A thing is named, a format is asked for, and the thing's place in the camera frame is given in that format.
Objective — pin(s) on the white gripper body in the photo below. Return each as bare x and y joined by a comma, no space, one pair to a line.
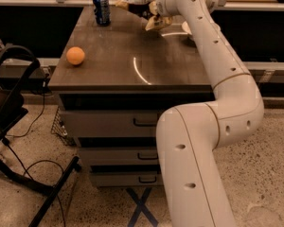
164,1

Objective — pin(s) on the brown chip bag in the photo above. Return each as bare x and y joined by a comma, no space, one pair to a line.
137,7

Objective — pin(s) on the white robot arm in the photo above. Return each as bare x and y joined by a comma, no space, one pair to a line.
187,134

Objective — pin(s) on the blue pepsi can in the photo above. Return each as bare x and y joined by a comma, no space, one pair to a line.
102,12

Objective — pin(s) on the white bowl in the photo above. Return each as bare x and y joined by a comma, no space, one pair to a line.
186,29

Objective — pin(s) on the grey drawer cabinet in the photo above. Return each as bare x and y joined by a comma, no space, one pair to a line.
128,68

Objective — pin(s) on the orange fruit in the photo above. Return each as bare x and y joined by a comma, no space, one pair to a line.
75,55

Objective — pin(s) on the top grey drawer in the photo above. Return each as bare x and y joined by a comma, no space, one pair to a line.
110,123

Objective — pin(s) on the grey drawer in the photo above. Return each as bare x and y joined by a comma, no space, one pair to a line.
119,156
110,123
117,179

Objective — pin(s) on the middle grey drawer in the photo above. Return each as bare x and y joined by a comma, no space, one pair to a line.
119,156

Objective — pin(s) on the bottom grey drawer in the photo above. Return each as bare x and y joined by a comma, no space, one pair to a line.
117,179

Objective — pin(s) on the black metal stand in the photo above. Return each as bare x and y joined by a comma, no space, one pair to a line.
11,112

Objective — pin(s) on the wire mesh basket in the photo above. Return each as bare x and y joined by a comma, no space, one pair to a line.
58,128

